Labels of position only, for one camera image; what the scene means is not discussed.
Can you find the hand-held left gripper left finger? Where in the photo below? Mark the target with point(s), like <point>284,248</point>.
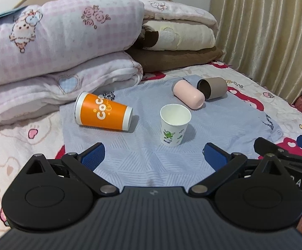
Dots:
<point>95,155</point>

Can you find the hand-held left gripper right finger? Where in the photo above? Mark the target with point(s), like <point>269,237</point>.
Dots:
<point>214,156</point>

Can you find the orange paper cup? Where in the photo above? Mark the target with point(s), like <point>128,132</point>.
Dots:
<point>106,112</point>

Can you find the white paper cup green print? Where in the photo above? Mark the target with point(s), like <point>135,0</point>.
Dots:
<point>174,132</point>

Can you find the pink plastic cup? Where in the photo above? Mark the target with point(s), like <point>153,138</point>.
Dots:
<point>188,93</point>

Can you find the grey-brown plastic cup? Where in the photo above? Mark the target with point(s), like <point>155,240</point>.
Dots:
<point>217,87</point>

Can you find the light blue cloth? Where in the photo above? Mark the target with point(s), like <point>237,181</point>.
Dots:
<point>140,156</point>

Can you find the brown folded blanket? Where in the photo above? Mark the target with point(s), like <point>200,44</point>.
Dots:
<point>177,58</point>

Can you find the pink plaid folded comforter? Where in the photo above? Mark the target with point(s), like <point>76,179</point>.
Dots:
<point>62,44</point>

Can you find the beige curtain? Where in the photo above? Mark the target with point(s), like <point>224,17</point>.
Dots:
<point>265,31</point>

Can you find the cream fleece blanket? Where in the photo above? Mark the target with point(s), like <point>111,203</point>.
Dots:
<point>192,36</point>

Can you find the white pink printed blanket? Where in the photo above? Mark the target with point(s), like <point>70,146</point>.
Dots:
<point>182,11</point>

